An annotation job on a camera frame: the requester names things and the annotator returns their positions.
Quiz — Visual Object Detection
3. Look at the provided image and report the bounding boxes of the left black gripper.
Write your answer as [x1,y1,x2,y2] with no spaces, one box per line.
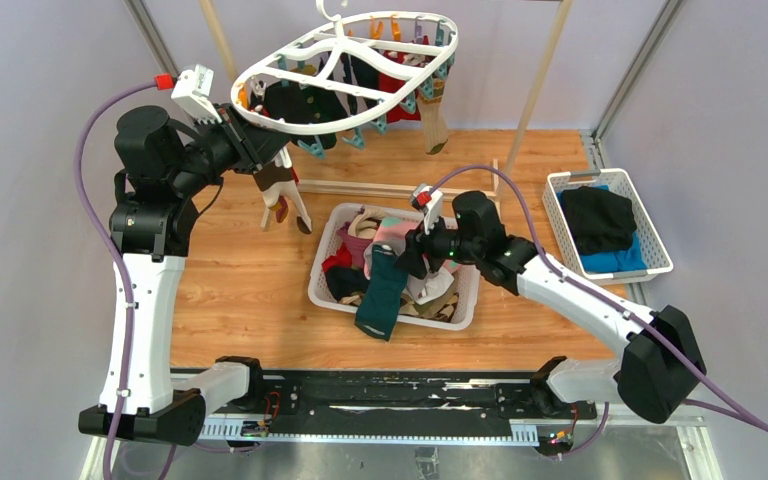
[170,102,290,196]

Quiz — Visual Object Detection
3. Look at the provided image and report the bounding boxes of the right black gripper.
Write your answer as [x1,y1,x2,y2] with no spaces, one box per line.
[393,209,481,279]

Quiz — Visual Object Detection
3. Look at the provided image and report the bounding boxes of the dark teal sock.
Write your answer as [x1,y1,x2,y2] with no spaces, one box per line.
[355,245,408,341]

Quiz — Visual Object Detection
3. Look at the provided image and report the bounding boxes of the white round clip hanger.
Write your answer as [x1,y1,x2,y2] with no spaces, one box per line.
[230,1,460,136]

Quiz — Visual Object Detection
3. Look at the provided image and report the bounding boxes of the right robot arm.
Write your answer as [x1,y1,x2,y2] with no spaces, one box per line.
[396,185,706,424]

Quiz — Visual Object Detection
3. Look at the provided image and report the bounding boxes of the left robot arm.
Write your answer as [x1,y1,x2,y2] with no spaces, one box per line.
[78,105,289,446]

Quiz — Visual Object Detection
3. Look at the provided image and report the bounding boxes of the teal clip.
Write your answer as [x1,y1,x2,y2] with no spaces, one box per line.
[297,135,326,160]

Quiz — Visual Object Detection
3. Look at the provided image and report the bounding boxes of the pink sock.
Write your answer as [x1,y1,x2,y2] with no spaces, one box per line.
[373,217,465,274]

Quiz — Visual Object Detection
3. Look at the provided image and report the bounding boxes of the beige brown striped sock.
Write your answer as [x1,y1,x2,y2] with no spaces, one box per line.
[253,147,313,235]

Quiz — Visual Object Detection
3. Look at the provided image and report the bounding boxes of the black hanging sock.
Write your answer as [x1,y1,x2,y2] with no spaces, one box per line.
[263,80,349,124]

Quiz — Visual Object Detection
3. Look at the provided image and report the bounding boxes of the white sock laundry basket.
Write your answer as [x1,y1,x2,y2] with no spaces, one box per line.
[307,203,481,331]

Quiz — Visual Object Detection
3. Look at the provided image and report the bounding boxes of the red hanging sock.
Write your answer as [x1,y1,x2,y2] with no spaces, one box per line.
[378,50,426,124]

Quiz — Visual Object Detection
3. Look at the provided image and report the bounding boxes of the tan striped hanging sock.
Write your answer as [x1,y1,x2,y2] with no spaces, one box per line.
[418,78,449,155]

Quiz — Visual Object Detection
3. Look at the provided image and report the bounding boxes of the white side basket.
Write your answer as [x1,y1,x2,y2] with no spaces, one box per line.
[542,168,673,285]

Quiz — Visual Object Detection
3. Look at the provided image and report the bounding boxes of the black folded garment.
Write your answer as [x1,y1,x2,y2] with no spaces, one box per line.
[557,186,637,255]

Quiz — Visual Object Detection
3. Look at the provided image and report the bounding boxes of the blue folded garment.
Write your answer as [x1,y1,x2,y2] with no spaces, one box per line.
[556,185,649,275]

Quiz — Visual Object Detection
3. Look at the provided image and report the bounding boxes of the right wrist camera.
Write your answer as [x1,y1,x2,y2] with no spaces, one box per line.
[410,183,444,235]

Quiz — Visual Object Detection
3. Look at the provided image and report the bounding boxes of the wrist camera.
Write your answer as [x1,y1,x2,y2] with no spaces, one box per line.
[154,64,222,125]
[410,183,444,235]

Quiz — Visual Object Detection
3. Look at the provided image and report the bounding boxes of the wooden drying rack frame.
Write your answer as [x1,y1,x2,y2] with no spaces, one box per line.
[199,0,573,198]

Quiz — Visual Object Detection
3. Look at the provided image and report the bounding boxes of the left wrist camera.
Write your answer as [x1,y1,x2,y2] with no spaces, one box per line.
[154,64,222,125]

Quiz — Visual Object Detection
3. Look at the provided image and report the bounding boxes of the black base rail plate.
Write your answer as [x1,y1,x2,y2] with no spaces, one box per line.
[202,370,597,444]

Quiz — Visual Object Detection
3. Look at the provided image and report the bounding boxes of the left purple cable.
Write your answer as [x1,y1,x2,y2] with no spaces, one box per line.
[73,80,180,480]

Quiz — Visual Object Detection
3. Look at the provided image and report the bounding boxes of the purple cable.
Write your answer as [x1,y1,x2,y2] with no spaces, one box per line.
[430,164,768,462]
[73,80,180,480]

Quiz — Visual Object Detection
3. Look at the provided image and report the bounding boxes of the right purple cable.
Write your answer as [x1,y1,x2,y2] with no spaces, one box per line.
[430,164,768,462]

